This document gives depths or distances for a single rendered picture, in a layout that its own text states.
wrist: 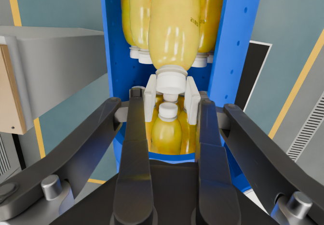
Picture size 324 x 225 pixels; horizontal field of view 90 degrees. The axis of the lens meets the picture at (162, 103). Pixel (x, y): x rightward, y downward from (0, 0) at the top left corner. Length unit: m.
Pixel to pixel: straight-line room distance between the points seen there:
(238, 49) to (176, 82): 0.13
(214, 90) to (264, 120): 1.68
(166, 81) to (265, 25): 1.48
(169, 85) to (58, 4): 1.58
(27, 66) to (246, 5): 0.66
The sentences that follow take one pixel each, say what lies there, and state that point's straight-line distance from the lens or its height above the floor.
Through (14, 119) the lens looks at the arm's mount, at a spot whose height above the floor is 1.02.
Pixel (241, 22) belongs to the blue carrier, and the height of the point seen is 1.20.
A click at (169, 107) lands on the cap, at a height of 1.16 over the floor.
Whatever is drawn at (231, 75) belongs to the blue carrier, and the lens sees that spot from 0.28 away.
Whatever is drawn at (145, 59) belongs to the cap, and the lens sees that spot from 0.34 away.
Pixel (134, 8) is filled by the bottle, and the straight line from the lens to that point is 0.33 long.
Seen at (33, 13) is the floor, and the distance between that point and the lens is 1.85.
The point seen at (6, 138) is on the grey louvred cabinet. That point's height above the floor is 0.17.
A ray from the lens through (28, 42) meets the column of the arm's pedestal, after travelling 0.73.
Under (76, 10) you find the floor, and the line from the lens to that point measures 1.65.
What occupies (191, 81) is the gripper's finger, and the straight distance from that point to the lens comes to 0.19.
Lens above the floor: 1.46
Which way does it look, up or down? 66 degrees down
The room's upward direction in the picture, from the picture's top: 173 degrees counter-clockwise
